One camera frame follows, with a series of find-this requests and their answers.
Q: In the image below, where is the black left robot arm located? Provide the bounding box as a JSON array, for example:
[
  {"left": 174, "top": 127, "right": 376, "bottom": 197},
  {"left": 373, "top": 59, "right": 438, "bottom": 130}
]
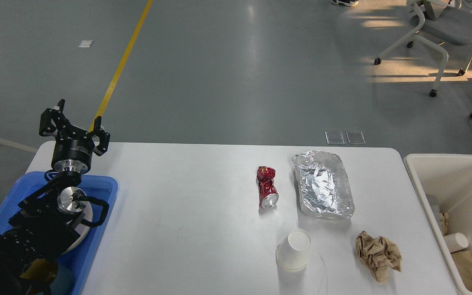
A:
[{"left": 0, "top": 99, "right": 110, "bottom": 295}]

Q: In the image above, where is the floor outlet plate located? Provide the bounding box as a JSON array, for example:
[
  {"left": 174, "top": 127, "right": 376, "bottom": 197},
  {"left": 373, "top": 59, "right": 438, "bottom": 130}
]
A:
[
  {"left": 325, "top": 131, "right": 346, "bottom": 145},
  {"left": 346, "top": 131, "right": 366, "bottom": 145}
]

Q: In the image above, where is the crumpled brown paper ball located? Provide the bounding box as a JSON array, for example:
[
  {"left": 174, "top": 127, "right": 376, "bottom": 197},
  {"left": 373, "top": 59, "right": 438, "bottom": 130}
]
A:
[{"left": 355, "top": 230, "right": 402, "bottom": 284}]

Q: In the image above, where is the blue plastic tray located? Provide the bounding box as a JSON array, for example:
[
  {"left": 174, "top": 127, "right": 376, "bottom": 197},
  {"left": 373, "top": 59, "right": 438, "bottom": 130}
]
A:
[{"left": 0, "top": 171, "right": 118, "bottom": 295}]

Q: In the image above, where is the crushed red soda can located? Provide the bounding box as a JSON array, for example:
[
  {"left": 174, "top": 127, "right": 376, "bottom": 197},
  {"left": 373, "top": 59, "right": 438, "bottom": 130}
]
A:
[{"left": 256, "top": 166, "right": 279, "bottom": 209}]

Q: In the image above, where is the grey office chair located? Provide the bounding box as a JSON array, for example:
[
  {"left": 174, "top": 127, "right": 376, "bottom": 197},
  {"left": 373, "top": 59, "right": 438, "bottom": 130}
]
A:
[{"left": 373, "top": 0, "right": 472, "bottom": 97}]

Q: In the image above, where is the pink plate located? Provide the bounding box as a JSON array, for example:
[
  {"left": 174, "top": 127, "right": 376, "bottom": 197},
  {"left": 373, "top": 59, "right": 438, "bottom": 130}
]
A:
[{"left": 57, "top": 186, "right": 93, "bottom": 254}]

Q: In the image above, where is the white paper cup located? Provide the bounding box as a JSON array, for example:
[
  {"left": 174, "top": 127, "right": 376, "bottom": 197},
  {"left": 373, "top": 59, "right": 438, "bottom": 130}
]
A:
[{"left": 276, "top": 229, "right": 311, "bottom": 272}]

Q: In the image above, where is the aluminium foil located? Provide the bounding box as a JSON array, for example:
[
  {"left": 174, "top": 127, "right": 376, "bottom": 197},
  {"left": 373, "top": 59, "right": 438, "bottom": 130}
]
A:
[{"left": 291, "top": 150, "right": 355, "bottom": 220}]

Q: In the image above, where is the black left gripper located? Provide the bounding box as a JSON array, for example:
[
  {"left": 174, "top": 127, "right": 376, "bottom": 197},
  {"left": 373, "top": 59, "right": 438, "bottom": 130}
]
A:
[{"left": 39, "top": 99, "right": 111, "bottom": 174}]

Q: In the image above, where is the paper cup in bin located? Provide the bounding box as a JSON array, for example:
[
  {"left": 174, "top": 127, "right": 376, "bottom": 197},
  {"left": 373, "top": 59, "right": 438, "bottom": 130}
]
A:
[{"left": 443, "top": 233, "right": 470, "bottom": 254}]

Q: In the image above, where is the brown paper in bin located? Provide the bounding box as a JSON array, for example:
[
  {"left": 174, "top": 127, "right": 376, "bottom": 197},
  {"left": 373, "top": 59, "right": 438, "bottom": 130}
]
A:
[{"left": 451, "top": 250, "right": 472, "bottom": 291}]

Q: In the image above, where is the dark teal mug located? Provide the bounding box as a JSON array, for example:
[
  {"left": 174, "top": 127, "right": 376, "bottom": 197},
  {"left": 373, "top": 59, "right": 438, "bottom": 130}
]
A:
[{"left": 20, "top": 259, "right": 75, "bottom": 295}]

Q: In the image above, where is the white plastic bin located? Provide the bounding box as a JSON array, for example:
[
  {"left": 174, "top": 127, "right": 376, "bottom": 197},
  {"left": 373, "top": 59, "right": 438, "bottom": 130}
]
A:
[{"left": 404, "top": 154, "right": 472, "bottom": 295}]

